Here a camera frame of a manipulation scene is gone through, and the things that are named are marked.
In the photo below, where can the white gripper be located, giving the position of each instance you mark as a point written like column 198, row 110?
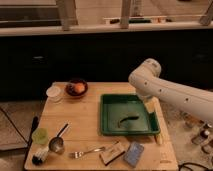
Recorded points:
column 147, row 100

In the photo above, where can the green plastic tray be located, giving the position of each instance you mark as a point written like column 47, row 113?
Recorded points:
column 114, row 107

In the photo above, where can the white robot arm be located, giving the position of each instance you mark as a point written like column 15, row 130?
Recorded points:
column 147, row 83

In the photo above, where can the yellow corn piece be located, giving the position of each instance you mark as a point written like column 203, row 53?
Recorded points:
column 159, row 139

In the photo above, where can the blue sponge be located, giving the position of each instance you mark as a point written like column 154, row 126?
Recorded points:
column 133, row 154

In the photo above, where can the spice jars rack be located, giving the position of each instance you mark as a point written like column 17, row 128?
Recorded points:
column 204, row 128

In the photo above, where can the small wooden block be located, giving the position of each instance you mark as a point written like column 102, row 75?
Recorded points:
column 112, row 153

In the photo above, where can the orange fruit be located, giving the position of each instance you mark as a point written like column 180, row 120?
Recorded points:
column 79, row 87

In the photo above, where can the dark red bowl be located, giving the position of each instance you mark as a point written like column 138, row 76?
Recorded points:
column 70, row 88

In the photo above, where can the metal fork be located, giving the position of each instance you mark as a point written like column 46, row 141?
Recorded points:
column 79, row 154

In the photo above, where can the white plastic cup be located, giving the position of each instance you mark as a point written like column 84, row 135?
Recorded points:
column 54, row 93

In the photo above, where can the metal measuring cup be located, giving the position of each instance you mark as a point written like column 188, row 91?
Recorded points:
column 56, row 144

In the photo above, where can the green plastic cup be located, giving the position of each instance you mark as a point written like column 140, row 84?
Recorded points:
column 40, row 136

